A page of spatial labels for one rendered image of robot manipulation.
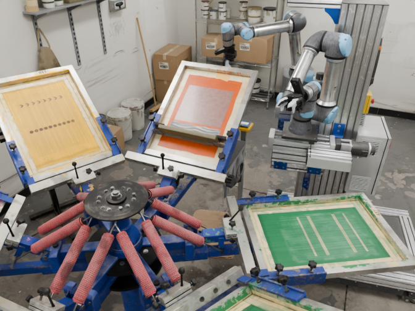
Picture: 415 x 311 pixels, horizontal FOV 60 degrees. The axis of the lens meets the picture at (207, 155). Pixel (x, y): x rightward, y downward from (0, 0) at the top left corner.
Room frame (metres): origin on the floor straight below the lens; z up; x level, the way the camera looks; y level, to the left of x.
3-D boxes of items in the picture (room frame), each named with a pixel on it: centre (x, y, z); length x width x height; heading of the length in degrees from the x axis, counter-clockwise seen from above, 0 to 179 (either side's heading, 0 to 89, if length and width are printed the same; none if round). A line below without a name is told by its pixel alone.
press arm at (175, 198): (1.90, 0.19, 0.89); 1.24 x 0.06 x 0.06; 157
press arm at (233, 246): (1.41, -0.19, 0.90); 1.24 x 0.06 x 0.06; 97
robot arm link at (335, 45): (2.03, -0.72, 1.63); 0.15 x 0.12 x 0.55; 52
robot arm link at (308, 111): (1.83, -0.54, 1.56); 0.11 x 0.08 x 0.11; 52
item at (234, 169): (2.28, -0.17, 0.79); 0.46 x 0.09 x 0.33; 157
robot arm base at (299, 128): (2.11, -0.61, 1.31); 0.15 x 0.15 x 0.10
